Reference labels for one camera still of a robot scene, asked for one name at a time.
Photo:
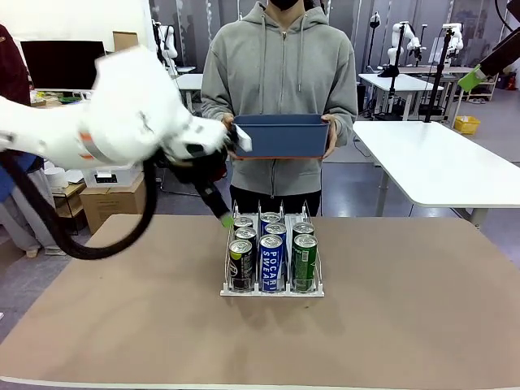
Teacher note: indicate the small wooden metal rack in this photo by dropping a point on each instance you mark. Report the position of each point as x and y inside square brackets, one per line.
[75, 189]

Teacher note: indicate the large cardboard box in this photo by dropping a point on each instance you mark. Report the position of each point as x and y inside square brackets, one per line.
[105, 207]

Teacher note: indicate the person in grey hoodie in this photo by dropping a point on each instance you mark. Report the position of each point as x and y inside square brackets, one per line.
[280, 73]

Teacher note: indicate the person's right hand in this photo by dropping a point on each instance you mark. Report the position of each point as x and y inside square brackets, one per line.
[228, 122]

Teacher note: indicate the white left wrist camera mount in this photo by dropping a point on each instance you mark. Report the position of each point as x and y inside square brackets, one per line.
[243, 140]

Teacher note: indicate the white paper roll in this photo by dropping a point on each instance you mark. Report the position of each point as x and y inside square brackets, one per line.
[57, 178]

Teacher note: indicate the white rectangular table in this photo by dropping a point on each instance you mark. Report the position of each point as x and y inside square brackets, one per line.
[191, 81]
[406, 83]

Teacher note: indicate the black computer monitor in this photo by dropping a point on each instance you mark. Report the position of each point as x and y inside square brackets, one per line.
[57, 65]

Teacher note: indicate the thin black pole stand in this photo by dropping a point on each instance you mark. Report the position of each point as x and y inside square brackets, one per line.
[394, 81]

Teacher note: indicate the large white table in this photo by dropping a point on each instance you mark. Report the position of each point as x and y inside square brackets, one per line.
[438, 170]

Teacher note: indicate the red container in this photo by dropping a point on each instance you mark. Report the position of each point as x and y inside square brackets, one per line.
[510, 81]

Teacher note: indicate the black object on table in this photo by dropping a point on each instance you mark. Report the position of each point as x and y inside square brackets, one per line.
[389, 72]

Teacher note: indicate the person's left forearm grey sleeve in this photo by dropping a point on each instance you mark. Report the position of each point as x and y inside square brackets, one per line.
[347, 124]

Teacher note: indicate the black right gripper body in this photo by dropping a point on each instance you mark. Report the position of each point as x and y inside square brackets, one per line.
[512, 50]

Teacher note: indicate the black light stand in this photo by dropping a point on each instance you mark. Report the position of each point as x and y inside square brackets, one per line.
[375, 19]

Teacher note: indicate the person's right forearm grey sleeve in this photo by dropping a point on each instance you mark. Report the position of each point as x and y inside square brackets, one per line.
[213, 118]

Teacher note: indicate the small white robot arm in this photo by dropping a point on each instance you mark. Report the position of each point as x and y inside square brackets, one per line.
[457, 40]
[172, 50]
[412, 40]

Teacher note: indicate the green beverage can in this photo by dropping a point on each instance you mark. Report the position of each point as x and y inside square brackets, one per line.
[304, 264]
[303, 228]

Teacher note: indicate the clear plastic storage box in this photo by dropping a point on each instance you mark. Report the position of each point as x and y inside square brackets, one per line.
[109, 176]

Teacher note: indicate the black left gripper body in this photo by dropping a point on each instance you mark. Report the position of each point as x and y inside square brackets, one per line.
[203, 170]

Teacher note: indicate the person's left hand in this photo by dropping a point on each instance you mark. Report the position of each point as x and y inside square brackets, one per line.
[332, 134]

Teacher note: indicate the blue plastic bin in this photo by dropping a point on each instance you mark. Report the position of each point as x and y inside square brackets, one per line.
[284, 140]

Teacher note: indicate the tall open cardboard box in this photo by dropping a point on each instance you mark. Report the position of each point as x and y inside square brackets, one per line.
[124, 40]

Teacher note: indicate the black tripod stand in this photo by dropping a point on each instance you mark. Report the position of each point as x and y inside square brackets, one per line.
[438, 75]

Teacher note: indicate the person in maroon top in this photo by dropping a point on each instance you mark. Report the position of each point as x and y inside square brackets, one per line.
[14, 73]

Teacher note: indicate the blue Pocari Sweat can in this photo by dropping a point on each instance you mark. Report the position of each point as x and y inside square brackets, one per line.
[275, 228]
[271, 268]
[271, 217]

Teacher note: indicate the yellow plastic crate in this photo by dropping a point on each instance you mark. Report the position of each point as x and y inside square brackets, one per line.
[467, 126]

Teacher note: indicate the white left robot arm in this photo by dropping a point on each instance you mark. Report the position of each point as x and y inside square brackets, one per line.
[130, 101]

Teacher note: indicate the long wooden-top workbench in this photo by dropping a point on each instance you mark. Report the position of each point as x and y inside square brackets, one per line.
[422, 70]

